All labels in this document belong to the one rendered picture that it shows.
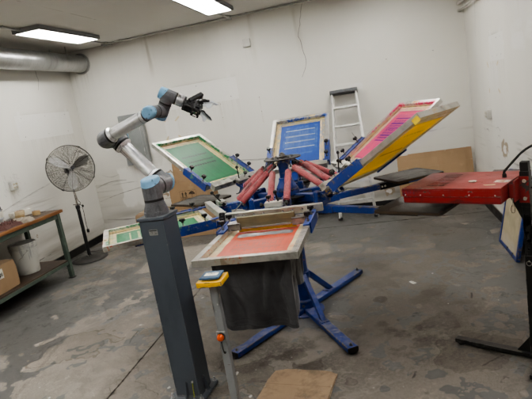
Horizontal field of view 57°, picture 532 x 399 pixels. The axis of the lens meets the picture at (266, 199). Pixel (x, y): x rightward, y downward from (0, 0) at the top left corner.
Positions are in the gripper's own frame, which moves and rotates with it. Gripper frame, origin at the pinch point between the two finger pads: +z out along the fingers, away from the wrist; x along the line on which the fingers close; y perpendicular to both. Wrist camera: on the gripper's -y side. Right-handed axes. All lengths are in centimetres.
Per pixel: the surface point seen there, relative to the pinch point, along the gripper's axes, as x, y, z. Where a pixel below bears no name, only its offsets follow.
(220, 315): -11, 118, 36
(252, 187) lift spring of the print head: -76, -14, 48
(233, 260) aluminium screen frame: -6, 89, 34
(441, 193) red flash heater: 34, 25, 135
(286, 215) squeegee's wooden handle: -24, 36, 64
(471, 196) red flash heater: 46, 30, 146
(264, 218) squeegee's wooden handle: -33, 39, 53
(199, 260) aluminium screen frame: -16, 90, 19
